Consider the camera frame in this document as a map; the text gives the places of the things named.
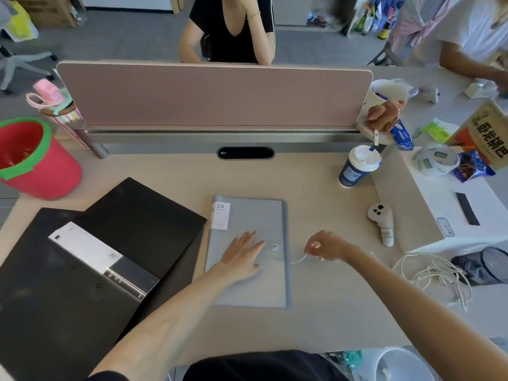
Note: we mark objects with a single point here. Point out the person's right hand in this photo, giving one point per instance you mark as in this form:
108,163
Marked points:
331,245

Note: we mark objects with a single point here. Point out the person's left hand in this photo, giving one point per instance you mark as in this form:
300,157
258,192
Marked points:
238,257

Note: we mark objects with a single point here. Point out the person's left thumb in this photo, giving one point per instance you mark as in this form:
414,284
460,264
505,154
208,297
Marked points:
258,248

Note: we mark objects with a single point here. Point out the person's right fingers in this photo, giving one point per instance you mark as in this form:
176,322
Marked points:
314,246

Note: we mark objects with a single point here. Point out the grey document folder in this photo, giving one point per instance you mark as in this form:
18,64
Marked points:
254,218

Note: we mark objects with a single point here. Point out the person's left forearm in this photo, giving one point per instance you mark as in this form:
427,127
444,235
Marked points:
178,313

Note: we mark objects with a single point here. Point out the person's right forearm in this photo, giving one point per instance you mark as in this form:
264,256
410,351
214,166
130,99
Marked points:
420,309

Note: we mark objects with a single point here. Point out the white paper label tag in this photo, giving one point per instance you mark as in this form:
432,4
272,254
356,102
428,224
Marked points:
220,216

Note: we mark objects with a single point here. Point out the white handheld controller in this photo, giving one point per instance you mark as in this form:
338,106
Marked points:
383,222

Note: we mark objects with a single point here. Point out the blue paper cup white lid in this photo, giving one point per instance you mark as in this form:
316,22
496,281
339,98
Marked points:
357,168

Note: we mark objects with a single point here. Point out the large black folder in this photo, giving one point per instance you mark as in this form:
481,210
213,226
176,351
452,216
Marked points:
147,222

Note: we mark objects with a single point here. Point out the person's black clothing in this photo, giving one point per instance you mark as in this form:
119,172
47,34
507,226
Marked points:
262,367

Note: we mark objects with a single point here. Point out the large white box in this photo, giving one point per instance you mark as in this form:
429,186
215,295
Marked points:
432,202

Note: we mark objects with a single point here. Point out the blue white small packet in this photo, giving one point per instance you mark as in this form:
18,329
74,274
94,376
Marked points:
401,135

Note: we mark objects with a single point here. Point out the white waste bin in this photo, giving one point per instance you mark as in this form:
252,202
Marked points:
397,365

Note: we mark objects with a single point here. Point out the white tape roll packet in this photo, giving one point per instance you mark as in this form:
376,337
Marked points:
434,159

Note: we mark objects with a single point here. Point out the brown plush toy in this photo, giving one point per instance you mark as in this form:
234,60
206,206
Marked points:
384,115

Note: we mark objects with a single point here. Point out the black strip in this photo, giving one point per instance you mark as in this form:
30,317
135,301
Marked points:
467,209

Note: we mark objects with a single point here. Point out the pink desk divider panel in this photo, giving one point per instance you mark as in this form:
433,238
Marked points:
214,95

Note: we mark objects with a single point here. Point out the black mesh pen holder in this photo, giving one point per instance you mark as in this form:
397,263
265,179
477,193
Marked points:
482,266

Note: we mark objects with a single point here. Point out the green yellow packet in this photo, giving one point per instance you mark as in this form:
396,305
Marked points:
436,129

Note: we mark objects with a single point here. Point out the white bowl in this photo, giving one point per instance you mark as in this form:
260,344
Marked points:
387,93

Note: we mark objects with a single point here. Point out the dark blue snack packet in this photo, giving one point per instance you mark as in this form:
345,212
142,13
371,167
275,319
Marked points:
472,166

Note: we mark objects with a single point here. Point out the small white device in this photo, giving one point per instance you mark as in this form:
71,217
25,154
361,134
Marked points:
430,93

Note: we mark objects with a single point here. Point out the orange yellow snack bag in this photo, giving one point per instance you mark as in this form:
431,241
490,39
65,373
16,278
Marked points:
486,134

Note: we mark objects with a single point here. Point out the black folder with white label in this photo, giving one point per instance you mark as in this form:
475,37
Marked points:
51,309

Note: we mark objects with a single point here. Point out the white tissue pack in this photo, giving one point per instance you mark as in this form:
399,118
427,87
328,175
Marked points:
481,89

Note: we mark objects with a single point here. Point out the group of colourful bottles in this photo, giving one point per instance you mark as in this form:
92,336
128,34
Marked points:
377,19

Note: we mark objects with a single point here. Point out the red bucket with green rim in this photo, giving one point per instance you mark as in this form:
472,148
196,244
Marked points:
31,162

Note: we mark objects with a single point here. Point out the pink water bottle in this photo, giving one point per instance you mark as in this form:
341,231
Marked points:
55,107

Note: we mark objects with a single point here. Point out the pink hanging cloth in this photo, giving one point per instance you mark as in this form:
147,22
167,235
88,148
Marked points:
416,19

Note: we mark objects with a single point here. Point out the grey office chair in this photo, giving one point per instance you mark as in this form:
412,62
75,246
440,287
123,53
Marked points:
20,63

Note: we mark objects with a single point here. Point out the brown cardboard box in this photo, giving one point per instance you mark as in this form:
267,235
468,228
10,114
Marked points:
43,9

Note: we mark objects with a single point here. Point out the yellow plastic bag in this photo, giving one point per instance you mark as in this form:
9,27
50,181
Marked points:
20,22

